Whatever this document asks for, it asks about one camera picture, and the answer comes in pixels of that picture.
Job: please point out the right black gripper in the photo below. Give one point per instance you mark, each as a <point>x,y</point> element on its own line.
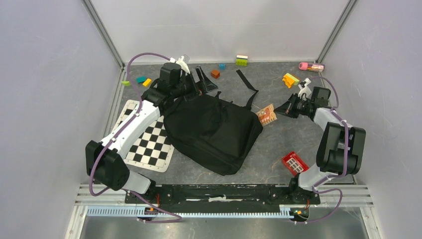
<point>287,108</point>

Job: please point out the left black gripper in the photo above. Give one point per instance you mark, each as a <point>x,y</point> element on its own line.
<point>208,86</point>

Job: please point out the small orange spiral notebook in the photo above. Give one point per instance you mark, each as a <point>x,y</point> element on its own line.
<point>267,115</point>

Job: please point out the pink capped marker tube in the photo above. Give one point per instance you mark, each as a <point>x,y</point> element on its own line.
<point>313,67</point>

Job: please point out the black student backpack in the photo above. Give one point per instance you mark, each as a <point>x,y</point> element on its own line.
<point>214,133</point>

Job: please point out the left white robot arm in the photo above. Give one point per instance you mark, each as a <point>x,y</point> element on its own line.
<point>105,159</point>

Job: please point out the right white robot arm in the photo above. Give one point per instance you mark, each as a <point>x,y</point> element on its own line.
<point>340,151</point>

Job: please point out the brown orange cube block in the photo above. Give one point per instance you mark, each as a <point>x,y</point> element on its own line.
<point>215,73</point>

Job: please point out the orange green block stack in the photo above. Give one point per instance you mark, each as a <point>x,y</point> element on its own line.
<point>290,80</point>

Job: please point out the green white block stack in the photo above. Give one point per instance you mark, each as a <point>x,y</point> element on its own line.
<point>241,60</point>

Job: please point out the red window toy brick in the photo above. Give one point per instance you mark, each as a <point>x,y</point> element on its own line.
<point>294,163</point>

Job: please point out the yellow orange block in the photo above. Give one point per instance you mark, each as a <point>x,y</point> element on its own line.
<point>147,82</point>

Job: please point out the teal block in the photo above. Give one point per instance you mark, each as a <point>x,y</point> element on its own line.
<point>141,79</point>

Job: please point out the black white chessboard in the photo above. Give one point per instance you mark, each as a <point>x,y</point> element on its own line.
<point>152,150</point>

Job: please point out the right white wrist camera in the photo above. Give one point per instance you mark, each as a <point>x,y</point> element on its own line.
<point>305,91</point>

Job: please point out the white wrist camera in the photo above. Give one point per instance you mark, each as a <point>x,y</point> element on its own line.
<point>305,91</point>
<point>183,62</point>

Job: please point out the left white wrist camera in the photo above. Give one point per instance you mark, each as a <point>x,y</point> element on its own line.
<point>183,62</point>

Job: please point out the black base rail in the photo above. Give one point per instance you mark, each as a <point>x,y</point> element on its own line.
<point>178,201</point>

